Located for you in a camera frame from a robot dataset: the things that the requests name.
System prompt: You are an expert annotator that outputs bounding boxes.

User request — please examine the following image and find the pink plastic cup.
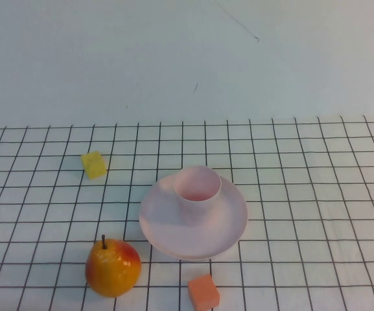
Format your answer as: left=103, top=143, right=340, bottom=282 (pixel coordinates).
left=173, top=165, right=223, bottom=227

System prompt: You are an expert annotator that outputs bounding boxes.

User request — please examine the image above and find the pink round plate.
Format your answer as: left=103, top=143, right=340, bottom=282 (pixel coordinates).
left=139, top=171, right=250, bottom=262

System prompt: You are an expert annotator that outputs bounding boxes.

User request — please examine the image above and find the yellow foam cube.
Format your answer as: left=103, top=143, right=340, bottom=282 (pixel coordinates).
left=80, top=150, right=107, bottom=180

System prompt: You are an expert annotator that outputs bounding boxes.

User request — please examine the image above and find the red-yellow apple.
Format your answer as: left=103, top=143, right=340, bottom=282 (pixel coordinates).
left=85, top=235, right=142, bottom=299

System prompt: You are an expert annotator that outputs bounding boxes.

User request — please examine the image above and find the orange foam cube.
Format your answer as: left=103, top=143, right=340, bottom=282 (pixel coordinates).
left=187, top=273, right=221, bottom=311

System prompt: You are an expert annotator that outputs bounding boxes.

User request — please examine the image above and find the white black grid mat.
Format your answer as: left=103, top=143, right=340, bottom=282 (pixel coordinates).
left=0, top=115, right=374, bottom=311

